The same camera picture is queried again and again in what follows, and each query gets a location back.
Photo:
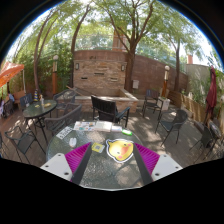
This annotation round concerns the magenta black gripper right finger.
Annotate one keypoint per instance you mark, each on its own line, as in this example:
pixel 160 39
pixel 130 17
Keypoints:
pixel 153 166

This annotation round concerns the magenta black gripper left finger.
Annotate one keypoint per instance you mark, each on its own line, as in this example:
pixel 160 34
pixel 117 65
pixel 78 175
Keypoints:
pixel 70 166

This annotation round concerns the small yellow square card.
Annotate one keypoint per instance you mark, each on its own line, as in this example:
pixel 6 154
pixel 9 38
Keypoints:
pixel 98 147

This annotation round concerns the white printed card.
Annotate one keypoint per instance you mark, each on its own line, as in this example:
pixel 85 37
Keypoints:
pixel 63 133

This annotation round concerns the round glass patio table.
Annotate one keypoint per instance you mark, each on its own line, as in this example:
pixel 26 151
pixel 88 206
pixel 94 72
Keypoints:
pixel 101 172

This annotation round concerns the green white small object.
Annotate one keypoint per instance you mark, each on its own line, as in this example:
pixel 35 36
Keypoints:
pixel 127 132

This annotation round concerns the grey metal chair left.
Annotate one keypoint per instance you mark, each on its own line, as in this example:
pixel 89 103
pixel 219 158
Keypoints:
pixel 71 114

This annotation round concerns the open printed booklet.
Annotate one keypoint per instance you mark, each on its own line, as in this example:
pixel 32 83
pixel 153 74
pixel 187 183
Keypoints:
pixel 93 126

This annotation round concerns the black metal chair front left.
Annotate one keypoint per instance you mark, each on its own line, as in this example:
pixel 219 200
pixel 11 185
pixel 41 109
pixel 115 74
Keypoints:
pixel 23 141

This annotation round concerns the black metal chair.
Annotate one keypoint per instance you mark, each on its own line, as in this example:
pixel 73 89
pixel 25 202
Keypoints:
pixel 23 141
pixel 174 125

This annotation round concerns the black metal chair right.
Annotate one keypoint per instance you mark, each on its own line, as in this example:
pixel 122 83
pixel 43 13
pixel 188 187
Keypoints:
pixel 174 125

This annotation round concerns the black chair behind table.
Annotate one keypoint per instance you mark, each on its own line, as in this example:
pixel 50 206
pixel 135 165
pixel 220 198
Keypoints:
pixel 106 110

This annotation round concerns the black chair far right back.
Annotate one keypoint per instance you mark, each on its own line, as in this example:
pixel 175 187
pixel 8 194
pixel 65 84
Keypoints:
pixel 151 100

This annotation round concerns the closed maroon patio umbrella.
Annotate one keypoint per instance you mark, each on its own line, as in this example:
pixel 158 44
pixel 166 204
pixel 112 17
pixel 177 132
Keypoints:
pixel 211 98

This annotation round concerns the orange canopy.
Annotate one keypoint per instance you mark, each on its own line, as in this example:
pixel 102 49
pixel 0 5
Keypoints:
pixel 8 71

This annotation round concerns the stone brick fountain wall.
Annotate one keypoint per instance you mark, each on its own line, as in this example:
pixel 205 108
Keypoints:
pixel 102 73

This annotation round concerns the right lamp post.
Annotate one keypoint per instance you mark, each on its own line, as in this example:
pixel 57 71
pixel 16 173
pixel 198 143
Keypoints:
pixel 166 77

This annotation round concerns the lamp post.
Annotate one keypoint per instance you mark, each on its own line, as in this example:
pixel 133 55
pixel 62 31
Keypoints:
pixel 54 74
pixel 166 77

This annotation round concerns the left lamp post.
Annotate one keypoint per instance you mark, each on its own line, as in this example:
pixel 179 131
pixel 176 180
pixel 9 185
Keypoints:
pixel 54 74

